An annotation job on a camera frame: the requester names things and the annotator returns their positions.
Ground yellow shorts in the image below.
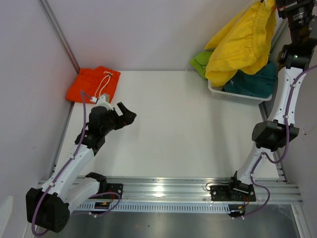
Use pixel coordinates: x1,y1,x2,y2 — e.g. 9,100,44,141
205,0,276,87

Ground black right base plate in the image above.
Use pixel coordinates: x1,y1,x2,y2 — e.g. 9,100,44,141
210,185,256,202

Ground teal shorts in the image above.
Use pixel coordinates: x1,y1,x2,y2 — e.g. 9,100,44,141
222,61,277,98

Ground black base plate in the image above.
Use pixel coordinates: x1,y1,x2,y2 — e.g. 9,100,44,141
210,185,256,202
98,183,124,200

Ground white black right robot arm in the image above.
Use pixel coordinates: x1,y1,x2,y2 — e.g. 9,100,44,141
225,0,317,201

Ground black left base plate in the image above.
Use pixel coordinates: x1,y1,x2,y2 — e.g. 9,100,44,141
98,183,124,200

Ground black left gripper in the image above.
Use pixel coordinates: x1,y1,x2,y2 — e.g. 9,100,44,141
102,102,136,135

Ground aluminium frame post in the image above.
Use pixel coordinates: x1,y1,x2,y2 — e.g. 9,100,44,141
270,21,285,50
38,0,80,74

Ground left aluminium frame post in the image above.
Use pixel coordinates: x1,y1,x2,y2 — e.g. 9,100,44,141
38,0,80,74

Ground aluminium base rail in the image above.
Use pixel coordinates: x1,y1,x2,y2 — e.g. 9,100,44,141
107,177,303,205

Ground white slotted cable duct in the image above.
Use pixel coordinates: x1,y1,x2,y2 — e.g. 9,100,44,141
76,201,230,214

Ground white plastic laundry basket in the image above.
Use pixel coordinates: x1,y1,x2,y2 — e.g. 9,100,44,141
208,80,272,105

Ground lime green shorts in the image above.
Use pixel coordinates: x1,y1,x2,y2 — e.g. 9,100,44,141
190,51,213,79

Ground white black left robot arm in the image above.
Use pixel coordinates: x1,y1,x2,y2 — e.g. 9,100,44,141
26,103,137,237

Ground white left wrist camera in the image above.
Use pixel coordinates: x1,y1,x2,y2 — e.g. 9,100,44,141
90,94,113,111

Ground right aluminium frame post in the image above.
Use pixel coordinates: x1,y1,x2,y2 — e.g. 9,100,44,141
270,21,285,50

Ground orange shorts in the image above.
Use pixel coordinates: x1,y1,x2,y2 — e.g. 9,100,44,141
65,66,121,103

